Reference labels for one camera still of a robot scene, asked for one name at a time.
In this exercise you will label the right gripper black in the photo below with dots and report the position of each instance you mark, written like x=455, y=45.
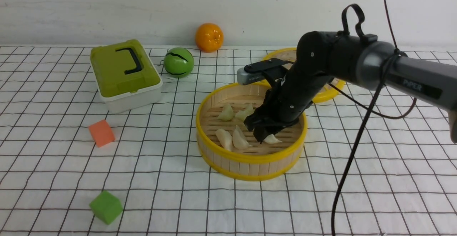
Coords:
x=285, y=102

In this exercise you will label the white dumpling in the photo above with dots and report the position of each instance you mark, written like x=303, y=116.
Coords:
x=239, y=140
x=271, y=139
x=225, y=139

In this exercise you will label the green dumpling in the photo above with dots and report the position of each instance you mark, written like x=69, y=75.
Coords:
x=227, y=113
x=243, y=114

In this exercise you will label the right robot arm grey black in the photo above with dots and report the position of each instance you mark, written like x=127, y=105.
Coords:
x=364, y=62

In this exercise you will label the bamboo steamer tray yellow rim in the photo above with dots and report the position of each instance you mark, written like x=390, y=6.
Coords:
x=259, y=161

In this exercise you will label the bamboo steamer lid yellow rim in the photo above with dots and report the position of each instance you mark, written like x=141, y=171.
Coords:
x=289, y=55

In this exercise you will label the green toy watermelon ball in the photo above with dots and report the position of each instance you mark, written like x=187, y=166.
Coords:
x=179, y=62

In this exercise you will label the orange toy fruit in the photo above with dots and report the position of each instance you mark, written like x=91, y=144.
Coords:
x=209, y=37

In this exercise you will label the green lid white box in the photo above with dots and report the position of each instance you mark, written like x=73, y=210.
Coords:
x=125, y=76

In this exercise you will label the orange foam cube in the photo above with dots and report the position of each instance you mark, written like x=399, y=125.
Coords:
x=101, y=133

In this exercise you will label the green foam cube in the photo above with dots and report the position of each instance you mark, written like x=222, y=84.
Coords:
x=106, y=207

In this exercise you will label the white grid tablecloth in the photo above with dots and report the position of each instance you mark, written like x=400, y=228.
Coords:
x=402, y=181

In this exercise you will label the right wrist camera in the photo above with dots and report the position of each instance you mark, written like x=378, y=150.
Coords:
x=269, y=70

